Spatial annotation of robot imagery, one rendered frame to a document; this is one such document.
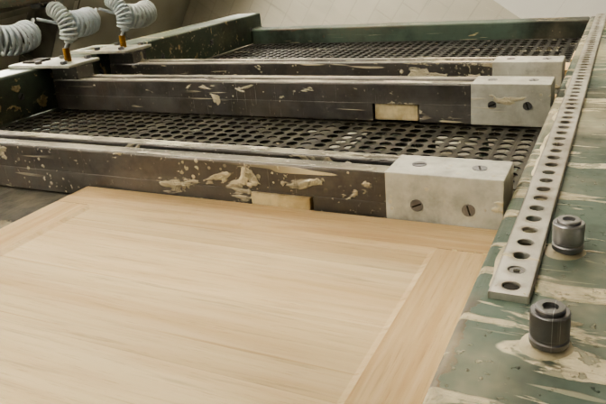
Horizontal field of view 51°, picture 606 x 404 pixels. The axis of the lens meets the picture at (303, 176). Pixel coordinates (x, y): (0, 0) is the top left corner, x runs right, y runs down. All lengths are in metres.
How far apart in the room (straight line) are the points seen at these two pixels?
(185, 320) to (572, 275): 0.32
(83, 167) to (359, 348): 0.55
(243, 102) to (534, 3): 3.41
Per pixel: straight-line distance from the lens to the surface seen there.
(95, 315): 0.60
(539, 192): 0.68
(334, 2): 6.53
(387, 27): 2.12
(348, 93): 1.17
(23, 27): 1.47
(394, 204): 0.70
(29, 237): 0.80
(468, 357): 0.44
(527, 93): 1.08
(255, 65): 1.46
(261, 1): 6.95
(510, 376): 0.42
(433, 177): 0.68
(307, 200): 0.74
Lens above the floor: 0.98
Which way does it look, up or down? 9 degrees up
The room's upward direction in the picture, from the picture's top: 52 degrees counter-clockwise
